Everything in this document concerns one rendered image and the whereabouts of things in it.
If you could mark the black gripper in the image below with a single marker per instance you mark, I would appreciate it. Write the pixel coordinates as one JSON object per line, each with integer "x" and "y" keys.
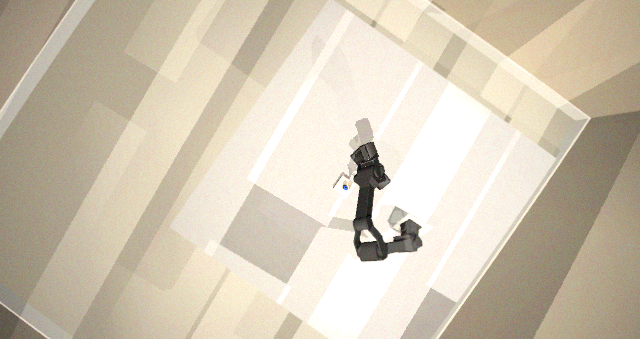
{"x": 357, "y": 158}

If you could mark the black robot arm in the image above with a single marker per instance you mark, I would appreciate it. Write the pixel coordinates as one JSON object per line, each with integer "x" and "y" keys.
{"x": 370, "y": 173}

